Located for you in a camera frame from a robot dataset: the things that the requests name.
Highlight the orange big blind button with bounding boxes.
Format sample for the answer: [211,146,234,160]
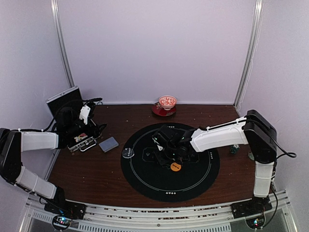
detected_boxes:
[170,162,182,172]

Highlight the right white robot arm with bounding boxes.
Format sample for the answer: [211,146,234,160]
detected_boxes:
[152,110,297,214]

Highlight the red white patterned bowl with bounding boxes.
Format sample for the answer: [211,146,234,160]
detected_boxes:
[158,95,177,110]

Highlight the aluminium poker case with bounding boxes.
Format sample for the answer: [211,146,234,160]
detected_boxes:
[46,86,97,153]

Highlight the grey dealer button disc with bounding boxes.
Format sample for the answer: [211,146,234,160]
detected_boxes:
[122,148,135,159]

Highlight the black round poker mat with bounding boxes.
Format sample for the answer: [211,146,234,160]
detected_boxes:
[121,123,220,203]

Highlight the grey playing card deck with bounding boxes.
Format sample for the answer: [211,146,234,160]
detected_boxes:
[99,137,119,153]

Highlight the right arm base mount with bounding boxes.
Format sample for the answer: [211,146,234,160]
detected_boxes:
[231,200,272,229]

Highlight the dark red saucer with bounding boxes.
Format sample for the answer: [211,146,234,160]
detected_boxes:
[152,102,176,117]

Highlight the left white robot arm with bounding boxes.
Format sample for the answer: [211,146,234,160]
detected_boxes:
[0,98,107,215]

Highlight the right aluminium frame post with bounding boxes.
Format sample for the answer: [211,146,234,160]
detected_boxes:
[234,0,265,111]

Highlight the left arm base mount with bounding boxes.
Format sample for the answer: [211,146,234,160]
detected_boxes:
[42,201,86,232]

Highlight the green poker chip stack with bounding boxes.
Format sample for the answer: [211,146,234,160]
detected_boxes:
[230,144,240,154]

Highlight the front aluminium rail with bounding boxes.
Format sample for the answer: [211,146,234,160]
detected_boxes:
[18,202,299,232]

